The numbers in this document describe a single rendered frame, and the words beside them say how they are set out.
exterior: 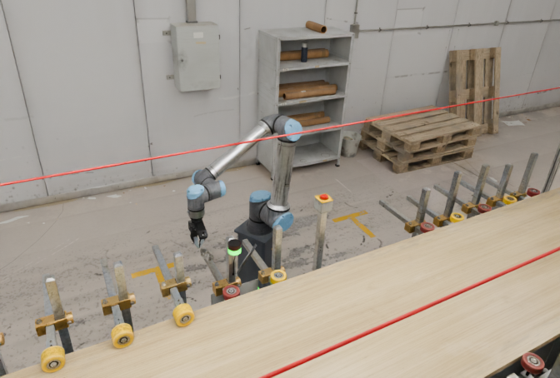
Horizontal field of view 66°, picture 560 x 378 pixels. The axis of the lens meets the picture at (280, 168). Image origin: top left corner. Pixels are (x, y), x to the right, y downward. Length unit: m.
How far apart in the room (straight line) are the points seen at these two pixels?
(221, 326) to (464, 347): 1.02
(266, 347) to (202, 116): 3.19
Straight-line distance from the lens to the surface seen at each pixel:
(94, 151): 4.59
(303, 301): 2.08
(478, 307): 2.30
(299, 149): 5.26
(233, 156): 2.51
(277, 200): 2.69
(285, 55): 4.62
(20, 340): 3.46
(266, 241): 2.90
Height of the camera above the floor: 2.37
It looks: 28 degrees down
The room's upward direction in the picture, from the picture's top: 3 degrees clockwise
